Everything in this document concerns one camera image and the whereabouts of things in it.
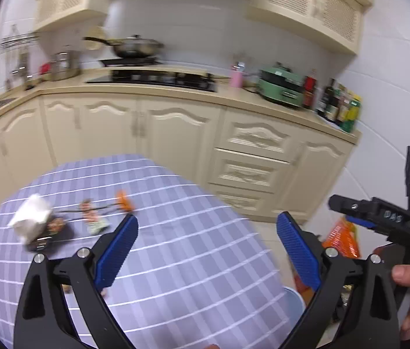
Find dark brown snack wrapper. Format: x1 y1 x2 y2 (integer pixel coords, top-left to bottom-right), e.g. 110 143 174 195
24 215 74 254

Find white tissue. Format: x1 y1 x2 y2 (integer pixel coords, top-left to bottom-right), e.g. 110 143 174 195
7 194 52 245

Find red white snack wrapper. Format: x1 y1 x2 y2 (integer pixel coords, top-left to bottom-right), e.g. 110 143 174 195
80 199 110 236

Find lower kitchen cabinets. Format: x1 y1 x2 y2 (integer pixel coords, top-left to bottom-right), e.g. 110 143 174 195
0 85 360 222

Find person's left hand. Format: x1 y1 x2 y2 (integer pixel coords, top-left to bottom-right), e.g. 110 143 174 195
205 344 220 349

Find orange rice bag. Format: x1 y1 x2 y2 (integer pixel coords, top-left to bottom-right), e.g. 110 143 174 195
322 216 361 259

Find orange peel piece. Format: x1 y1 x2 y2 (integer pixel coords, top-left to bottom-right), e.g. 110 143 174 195
116 190 135 213

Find dark oil bottle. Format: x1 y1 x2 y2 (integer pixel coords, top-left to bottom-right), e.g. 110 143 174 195
324 79 339 123

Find grey checked tablecloth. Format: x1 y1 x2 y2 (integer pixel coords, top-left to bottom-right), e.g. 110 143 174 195
0 154 290 348

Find red sauce bottle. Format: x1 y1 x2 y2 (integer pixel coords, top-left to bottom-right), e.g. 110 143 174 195
303 69 317 110

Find green electric cooker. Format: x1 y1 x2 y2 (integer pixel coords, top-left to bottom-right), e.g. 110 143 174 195
256 65 304 108

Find pink utensil cup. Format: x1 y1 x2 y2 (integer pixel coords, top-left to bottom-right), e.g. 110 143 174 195
229 69 245 88

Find upper right lattice cabinet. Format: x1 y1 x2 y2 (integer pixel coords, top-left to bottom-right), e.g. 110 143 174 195
247 0 373 55

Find lattice cabinet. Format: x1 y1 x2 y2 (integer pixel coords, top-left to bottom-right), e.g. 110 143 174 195
31 0 111 34
247 0 373 55

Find black gas stove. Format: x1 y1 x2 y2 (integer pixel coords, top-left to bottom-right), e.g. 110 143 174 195
86 57 217 92

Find steel stock pot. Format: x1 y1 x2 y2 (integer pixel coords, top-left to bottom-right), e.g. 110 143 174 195
50 50 81 81

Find steel wok with lid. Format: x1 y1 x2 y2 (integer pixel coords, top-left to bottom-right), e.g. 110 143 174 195
83 35 164 58

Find upper left lattice cabinet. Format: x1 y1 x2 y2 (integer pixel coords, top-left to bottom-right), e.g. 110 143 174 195
31 0 111 34

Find wall utensil rack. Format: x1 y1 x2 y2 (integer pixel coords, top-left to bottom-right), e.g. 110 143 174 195
0 24 39 91

